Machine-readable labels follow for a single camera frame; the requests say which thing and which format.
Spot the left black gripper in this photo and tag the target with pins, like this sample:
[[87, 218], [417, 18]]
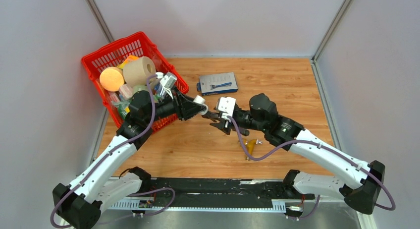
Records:
[[184, 106]]

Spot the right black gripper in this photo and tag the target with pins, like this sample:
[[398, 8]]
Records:
[[220, 129]]

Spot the white pvc elbow fitting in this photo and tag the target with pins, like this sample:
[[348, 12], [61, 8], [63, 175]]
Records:
[[201, 101]]

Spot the dark grey metal faucet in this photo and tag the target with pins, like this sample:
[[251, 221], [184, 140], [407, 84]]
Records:
[[222, 124]]

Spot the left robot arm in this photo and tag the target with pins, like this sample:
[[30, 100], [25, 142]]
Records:
[[84, 199]]

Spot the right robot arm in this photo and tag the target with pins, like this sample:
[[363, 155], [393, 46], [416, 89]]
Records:
[[356, 182]]

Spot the grey blue razor box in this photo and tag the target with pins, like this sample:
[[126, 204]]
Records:
[[215, 84]]

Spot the yellow brass tap valve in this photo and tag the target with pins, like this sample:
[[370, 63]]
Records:
[[250, 144]]

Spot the pale green soap bottle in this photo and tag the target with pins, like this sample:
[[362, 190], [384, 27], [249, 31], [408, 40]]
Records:
[[138, 88]]

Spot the brown toilet paper roll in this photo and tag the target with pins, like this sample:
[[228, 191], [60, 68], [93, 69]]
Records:
[[136, 70]]

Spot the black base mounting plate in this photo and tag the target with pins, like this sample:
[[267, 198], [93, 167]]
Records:
[[216, 195]]

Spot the red plastic basket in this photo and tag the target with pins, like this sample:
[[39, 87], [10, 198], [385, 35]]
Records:
[[115, 53]]

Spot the orange round sponge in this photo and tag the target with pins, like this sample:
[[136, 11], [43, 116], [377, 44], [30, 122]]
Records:
[[112, 79]]

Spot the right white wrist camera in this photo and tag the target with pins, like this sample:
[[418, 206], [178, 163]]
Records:
[[225, 106]]

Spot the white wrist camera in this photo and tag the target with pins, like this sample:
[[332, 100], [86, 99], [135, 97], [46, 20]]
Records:
[[167, 80], [225, 106]]

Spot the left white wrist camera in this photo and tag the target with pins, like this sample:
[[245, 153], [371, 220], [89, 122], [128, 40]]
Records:
[[167, 80]]

